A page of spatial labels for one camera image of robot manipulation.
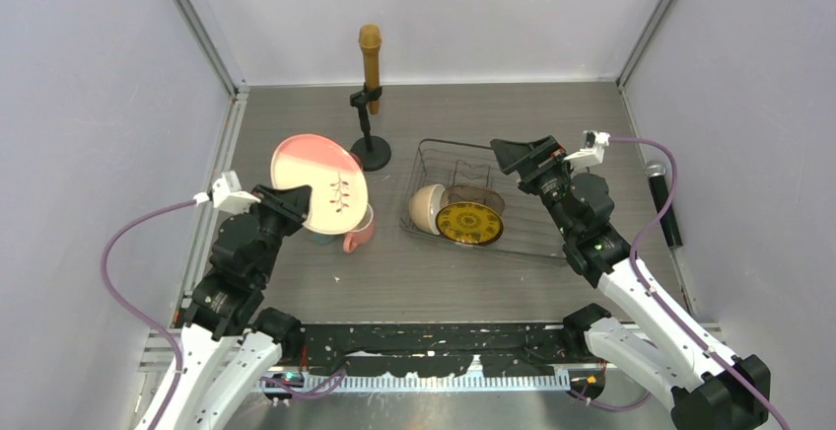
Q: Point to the black microphone stand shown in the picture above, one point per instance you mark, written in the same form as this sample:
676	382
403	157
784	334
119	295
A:
373	151

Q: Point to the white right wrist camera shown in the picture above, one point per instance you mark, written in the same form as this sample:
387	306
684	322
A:
592	151

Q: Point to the plain pink mug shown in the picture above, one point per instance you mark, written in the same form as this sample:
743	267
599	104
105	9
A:
362	233

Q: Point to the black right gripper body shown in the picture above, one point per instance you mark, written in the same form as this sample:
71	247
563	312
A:
550	180

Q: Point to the black wire dish rack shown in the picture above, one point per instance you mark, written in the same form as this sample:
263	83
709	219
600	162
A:
529	231

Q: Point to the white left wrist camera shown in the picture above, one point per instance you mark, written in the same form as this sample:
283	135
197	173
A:
226	194

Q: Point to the beige ceramic bowl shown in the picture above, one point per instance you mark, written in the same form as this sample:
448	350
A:
424	207

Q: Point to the blue mug yellow inside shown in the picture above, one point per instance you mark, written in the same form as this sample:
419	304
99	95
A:
321	239

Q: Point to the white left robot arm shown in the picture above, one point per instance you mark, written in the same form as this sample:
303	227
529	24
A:
228	341

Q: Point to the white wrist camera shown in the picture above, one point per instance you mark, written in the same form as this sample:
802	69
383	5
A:
226	194
592	151

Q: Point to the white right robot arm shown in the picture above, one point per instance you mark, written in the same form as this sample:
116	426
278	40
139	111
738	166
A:
702	382

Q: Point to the brown glass bowl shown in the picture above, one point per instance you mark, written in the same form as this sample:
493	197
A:
476	194

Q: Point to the yellow black patterned plate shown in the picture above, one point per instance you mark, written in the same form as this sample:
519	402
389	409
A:
470	223

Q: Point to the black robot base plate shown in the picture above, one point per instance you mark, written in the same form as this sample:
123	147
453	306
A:
436	350

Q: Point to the pink beige leaf plate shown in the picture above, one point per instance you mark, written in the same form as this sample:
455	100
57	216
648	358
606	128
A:
339	195

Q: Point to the black handheld microphone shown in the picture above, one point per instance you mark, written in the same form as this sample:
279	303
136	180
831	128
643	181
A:
655	172

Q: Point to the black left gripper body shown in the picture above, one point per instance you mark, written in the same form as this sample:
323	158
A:
274	224

